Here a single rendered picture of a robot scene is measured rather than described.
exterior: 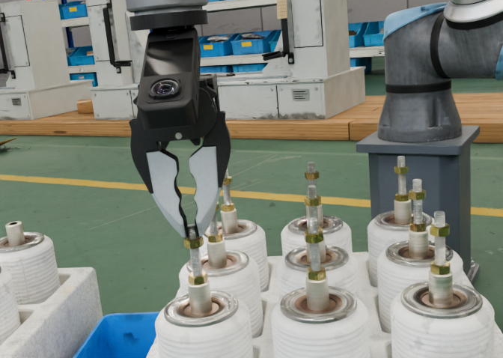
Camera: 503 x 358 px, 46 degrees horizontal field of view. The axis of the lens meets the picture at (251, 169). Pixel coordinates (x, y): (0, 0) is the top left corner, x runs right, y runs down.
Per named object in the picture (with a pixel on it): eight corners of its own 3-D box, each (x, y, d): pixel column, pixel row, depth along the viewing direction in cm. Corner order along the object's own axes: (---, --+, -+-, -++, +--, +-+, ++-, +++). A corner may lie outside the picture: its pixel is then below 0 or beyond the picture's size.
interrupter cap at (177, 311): (227, 331, 56) (227, 324, 56) (153, 329, 58) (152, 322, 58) (246, 296, 63) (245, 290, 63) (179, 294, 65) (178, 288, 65)
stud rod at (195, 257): (203, 298, 60) (194, 226, 58) (193, 298, 60) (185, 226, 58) (206, 294, 60) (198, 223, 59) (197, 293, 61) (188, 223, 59)
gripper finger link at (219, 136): (236, 182, 58) (224, 91, 56) (236, 186, 56) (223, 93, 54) (188, 188, 58) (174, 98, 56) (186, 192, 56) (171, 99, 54)
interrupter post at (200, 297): (209, 317, 59) (206, 287, 58) (186, 317, 60) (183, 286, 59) (216, 306, 61) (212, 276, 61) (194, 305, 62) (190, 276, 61)
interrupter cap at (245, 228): (266, 225, 85) (266, 220, 85) (242, 244, 78) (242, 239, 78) (219, 222, 88) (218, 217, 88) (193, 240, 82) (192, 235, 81)
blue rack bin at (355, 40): (337, 46, 592) (335, 24, 587) (373, 43, 573) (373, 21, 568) (316, 50, 551) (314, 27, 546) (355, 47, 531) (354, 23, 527)
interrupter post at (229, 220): (242, 230, 84) (239, 207, 83) (233, 236, 82) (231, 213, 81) (227, 229, 85) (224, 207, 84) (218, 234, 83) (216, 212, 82)
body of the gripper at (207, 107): (224, 129, 63) (212, 10, 60) (221, 145, 54) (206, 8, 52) (153, 135, 63) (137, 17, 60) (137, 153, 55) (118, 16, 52)
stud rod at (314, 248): (317, 288, 59) (313, 216, 58) (324, 292, 59) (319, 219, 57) (310, 292, 59) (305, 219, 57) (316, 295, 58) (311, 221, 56)
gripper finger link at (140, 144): (186, 187, 58) (180, 99, 56) (185, 192, 56) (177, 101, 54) (138, 190, 58) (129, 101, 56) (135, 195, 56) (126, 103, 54)
